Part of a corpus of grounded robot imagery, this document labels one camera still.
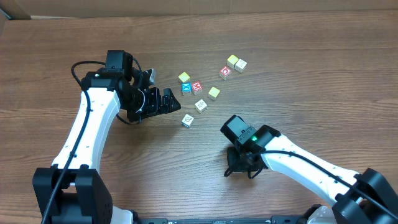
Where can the yellow block centre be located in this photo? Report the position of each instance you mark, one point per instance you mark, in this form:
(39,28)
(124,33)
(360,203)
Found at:
(213,93)

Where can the red letter M block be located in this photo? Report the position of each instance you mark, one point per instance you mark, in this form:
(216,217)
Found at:
(197,87)

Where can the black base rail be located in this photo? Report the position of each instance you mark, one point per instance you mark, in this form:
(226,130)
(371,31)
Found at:
(276,219)

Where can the red letter block right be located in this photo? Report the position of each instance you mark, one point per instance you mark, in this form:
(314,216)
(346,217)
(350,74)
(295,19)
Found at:
(225,72)

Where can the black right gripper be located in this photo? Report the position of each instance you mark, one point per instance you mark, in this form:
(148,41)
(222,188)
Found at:
(237,162)

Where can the white block far right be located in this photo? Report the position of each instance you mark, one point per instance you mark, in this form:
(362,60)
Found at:
(240,65)

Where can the white ladybug block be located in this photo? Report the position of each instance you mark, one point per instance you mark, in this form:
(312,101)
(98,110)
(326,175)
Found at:
(201,106)

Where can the white leaf block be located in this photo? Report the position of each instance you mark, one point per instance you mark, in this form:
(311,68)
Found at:
(187,121)

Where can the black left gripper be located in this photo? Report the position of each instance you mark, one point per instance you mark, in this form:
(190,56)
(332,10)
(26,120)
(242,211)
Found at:
(156,101)

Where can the yellow block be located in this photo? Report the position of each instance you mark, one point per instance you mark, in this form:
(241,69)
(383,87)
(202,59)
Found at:
(231,61)
(184,77)
(213,93)

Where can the yellow block far right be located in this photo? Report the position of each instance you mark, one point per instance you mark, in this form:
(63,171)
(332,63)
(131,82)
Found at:
(231,61)

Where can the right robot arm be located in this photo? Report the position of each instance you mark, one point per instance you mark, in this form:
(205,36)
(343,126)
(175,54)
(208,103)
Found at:
(351,197)

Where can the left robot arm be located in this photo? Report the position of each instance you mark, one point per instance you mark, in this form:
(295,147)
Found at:
(71,190)

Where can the blue letter block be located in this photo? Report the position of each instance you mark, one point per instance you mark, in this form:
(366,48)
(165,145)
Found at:
(186,88)

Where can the yellow block left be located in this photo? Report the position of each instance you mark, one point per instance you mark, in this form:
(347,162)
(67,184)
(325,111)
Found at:
(184,77)

